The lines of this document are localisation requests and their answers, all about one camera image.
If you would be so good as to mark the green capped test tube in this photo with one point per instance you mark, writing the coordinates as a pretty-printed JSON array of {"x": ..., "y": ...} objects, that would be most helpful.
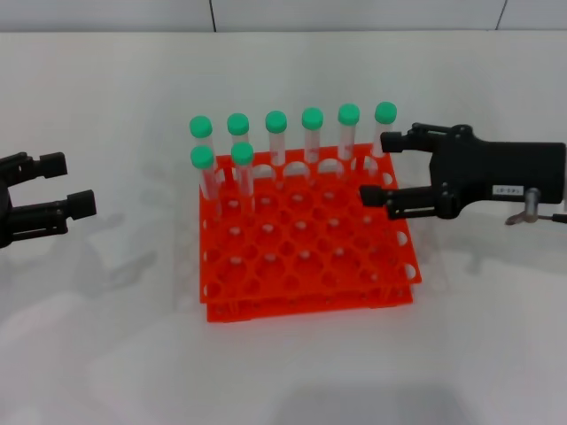
[
  {"x": 242, "y": 153},
  {"x": 348, "y": 114},
  {"x": 276, "y": 121},
  {"x": 201, "y": 126},
  {"x": 385, "y": 112},
  {"x": 313, "y": 118},
  {"x": 202, "y": 157},
  {"x": 238, "y": 123}
]

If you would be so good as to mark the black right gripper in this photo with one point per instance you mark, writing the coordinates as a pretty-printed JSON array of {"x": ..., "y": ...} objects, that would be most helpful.
[{"x": 496, "y": 172}]

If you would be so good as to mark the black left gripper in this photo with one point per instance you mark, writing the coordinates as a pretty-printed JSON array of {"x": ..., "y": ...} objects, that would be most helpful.
[{"x": 3, "y": 217}]

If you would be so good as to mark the orange test tube rack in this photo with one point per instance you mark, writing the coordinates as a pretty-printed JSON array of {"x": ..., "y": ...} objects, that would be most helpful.
[{"x": 305, "y": 239}]

